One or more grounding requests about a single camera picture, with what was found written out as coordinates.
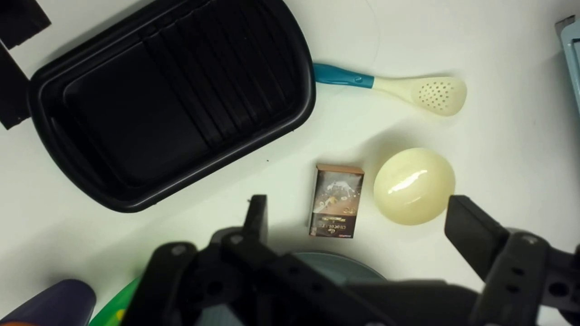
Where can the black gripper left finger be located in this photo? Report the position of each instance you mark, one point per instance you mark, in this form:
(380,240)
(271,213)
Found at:
(182,278)

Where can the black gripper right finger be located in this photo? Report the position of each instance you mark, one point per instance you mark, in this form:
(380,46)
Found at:
(519,272)

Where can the small brown box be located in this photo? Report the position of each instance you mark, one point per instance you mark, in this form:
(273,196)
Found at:
(336,202)

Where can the small cream bowl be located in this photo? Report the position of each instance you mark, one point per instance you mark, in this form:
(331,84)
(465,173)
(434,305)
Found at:
(414,187)

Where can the green toy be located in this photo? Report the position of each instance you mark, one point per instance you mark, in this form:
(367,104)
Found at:
(115,309)

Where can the dark cup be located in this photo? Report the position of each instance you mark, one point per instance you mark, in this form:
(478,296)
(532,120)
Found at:
(55,305)

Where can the black plastic tray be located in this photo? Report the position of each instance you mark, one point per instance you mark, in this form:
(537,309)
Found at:
(169,102)

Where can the light blue toaster oven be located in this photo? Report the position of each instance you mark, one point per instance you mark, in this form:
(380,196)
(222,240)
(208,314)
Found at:
(572,61)

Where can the black tape piece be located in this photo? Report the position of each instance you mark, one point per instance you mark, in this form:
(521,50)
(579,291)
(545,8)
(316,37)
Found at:
(21,19)
(12,91)

